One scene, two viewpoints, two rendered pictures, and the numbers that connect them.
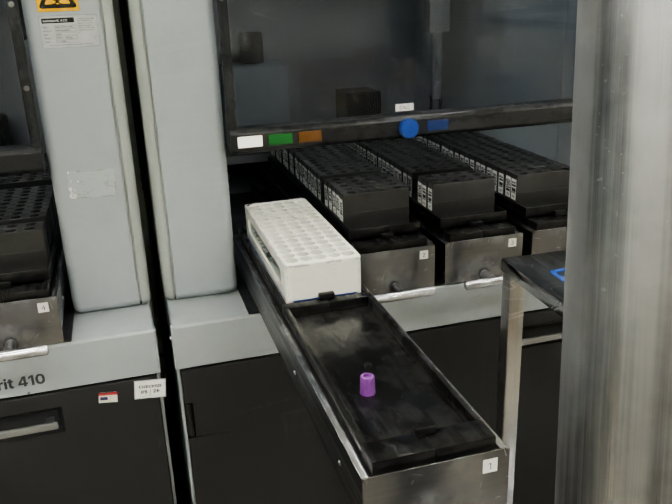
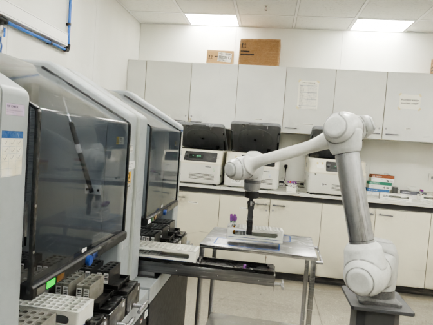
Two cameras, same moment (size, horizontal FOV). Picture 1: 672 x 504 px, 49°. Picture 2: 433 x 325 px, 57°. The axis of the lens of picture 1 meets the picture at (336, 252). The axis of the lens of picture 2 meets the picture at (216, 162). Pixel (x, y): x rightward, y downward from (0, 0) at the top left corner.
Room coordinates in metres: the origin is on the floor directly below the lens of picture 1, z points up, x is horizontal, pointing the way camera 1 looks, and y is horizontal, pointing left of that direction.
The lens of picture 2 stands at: (0.10, 1.64, 1.36)
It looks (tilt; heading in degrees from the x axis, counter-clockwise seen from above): 3 degrees down; 293
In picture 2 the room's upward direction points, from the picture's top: 4 degrees clockwise
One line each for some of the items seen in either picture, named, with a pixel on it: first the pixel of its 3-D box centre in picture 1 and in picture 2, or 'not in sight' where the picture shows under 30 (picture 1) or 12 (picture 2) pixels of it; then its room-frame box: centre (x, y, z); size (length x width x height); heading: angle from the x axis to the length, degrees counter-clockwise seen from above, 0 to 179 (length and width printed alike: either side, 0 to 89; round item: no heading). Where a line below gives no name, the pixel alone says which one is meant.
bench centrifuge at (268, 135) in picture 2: not in sight; (254, 154); (1.45, -2.52, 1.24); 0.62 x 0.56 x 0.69; 106
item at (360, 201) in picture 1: (374, 208); (155, 238); (1.13, -0.06, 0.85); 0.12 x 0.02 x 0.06; 106
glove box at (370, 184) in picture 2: not in sight; (378, 184); (0.18, -3.04, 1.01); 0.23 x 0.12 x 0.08; 15
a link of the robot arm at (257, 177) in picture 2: not in sight; (252, 165); (0.76, -0.39, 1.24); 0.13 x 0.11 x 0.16; 78
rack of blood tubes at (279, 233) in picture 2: not in sight; (254, 233); (0.73, -0.42, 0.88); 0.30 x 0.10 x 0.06; 19
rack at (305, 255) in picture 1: (297, 247); (165, 252); (1.00, 0.06, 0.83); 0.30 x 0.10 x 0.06; 16
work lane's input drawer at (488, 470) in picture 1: (333, 333); (203, 268); (0.83, 0.01, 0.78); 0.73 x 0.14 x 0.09; 16
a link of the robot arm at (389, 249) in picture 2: not in sight; (378, 262); (0.11, -0.29, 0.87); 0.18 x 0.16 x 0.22; 78
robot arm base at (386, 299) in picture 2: not in sight; (375, 290); (0.11, -0.32, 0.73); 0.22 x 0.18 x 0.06; 106
